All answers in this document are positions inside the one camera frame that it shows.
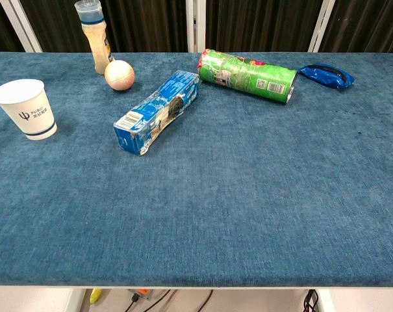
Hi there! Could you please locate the white paper cup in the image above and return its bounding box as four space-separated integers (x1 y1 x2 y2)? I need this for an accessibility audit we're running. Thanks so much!
0 79 58 141

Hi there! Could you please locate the blue table cloth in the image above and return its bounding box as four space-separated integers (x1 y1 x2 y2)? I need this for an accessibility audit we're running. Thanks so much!
0 51 393 288

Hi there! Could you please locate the blue cookie box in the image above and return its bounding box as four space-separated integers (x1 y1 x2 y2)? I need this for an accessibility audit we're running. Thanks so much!
113 70 200 157

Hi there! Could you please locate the green chips can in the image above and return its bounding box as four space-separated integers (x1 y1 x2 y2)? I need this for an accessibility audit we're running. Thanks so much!
197 48 298 105

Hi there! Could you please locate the pink ball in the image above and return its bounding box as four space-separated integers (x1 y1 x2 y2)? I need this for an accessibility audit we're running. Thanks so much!
104 60 136 92

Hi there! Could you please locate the dark curtain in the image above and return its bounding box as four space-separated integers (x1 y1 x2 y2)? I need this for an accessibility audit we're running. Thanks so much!
0 0 393 55

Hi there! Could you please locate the clear bottle with blue cap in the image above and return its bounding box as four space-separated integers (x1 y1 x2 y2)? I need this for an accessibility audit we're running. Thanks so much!
74 0 115 75

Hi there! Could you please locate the orange power strip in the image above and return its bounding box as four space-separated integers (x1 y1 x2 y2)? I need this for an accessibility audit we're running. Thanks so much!
128 288 151 301

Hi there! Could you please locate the blue snack packet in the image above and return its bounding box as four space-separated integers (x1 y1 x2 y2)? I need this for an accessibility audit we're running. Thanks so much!
298 63 355 90

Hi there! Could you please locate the white frame post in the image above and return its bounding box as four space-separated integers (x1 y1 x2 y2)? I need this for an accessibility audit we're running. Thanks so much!
0 0 44 53
307 0 336 53
185 0 207 54

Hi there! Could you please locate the black cable bundle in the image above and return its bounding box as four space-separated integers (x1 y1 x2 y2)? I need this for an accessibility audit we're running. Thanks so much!
303 289 319 312

